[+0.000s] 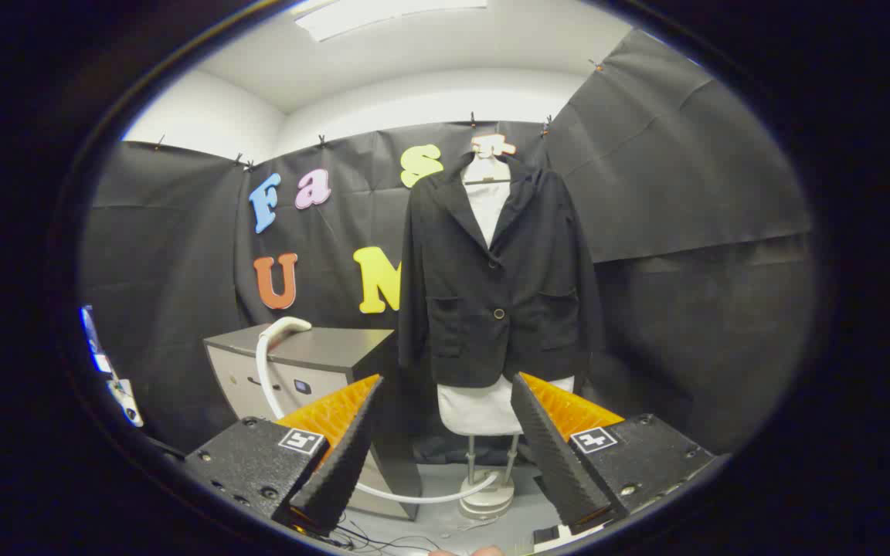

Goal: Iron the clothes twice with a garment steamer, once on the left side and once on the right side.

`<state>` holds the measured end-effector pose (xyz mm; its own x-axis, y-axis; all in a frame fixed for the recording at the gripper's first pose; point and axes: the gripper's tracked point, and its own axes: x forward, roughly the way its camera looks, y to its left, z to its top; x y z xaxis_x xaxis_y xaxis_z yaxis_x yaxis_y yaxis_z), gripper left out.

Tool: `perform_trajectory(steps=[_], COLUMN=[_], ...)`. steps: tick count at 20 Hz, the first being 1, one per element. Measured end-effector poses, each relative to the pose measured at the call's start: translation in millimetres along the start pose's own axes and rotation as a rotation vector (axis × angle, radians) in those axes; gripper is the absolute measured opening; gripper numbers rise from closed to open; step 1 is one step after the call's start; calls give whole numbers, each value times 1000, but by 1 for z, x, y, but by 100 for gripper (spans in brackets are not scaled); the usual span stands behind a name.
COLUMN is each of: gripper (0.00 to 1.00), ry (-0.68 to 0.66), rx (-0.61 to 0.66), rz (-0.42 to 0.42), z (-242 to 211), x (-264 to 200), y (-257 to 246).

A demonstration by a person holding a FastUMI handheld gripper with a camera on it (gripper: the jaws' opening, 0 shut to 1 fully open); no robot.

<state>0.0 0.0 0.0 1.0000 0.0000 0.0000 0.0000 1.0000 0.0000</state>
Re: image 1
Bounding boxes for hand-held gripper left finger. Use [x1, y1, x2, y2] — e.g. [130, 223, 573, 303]
[182, 375, 384, 537]

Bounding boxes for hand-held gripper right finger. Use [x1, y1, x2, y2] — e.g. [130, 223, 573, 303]
[511, 372, 716, 534]

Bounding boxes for white garment steamer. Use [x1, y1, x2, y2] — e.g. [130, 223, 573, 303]
[255, 316, 501, 507]

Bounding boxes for black jacket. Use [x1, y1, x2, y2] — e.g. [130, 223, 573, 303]
[397, 152, 606, 388]

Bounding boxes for metal mannequin stand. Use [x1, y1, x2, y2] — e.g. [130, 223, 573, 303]
[458, 434, 521, 520]

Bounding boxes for white mannequin torso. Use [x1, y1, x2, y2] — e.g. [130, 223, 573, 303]
[437, 158, 576, 437]

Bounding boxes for grey cabinet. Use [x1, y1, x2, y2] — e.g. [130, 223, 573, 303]
[204, 324, 423, 520]

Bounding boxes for small white object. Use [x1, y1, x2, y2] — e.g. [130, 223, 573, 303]
[109, 377, 144, 428]

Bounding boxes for blue lit screen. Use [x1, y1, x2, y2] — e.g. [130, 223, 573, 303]
[80, 305, 112, 375]

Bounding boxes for black backdrop cloth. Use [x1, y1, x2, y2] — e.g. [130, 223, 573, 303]
[78, 29, 815, 468]

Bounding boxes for white plastic hanger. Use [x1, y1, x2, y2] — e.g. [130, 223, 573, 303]
[462, 153, 512, 186]

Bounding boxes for row of small cloth clips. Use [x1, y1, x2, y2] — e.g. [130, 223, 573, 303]
[153, 58, 604, 171]

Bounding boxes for ceiling light panel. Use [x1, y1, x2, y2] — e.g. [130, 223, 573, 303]
[294, 0, 488, 42]

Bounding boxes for black floor cables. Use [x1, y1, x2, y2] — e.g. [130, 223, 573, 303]
[333, 514, 446, 554]

